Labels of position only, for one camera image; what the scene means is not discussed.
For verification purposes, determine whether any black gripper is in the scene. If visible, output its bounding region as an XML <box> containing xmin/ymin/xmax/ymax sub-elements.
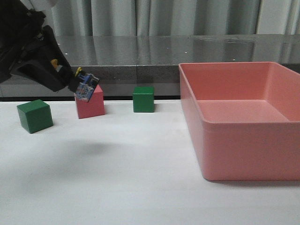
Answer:
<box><xmin>0</xmin><ymin>0</ymin><xmax>72</xmax><ymax>91</ymax></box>

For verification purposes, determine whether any yellow push button switch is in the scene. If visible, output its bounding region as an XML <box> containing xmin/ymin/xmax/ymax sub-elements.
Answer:
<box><xmin>51</xmin><ymin>59</ymin><xmax>101</xmax><ymax>103</ymax></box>

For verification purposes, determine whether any left green wooden cube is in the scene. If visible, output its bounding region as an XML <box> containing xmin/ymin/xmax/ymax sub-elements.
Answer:
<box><xmin>17</xmin><ymin>99</ymin><xmax>53</xmax><ymax>134</ymax></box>

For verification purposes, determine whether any green wooden cube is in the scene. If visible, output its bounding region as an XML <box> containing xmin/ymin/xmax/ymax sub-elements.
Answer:
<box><xmin>17</xmin><ymin>99</ymin><xmax>53</xmax><ymax>134</ymax></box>
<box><xmin>133</xmin><ymin>86</ymin><xmax>154</xmax><ymax>113</ymax></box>

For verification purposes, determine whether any grey curtain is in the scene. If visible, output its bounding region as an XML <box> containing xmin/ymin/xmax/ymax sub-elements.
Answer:
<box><xmin>24</xmin><ymin>0</ymin><xmax>300</xmax><ymax>36</ymax></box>

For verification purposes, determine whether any pink wooden cube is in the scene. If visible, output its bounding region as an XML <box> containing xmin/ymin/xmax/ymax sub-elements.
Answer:
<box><xmin>75</xmin><ymin>85</ymin><xmax>105</xmax><ymax>119</ymax></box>

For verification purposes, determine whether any dark glossy counter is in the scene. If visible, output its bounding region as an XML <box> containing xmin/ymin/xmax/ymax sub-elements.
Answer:
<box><xmin>0</xmin><ymin>34</ymin><xmax>300</xmax><ymax>98</ymax></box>

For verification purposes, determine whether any right green wooden cube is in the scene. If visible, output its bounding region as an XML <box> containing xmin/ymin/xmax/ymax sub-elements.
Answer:
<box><xmin>133</xmin><ymin>86</ymin><xmax>154</xmax><ymax>113</ymax></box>

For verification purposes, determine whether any pink plastic bin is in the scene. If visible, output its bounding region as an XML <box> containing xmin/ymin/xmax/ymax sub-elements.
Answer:
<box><xmin>179</xmin><ymin>62</ymin><xmax>300</xmax><ymax>180</ymax></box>

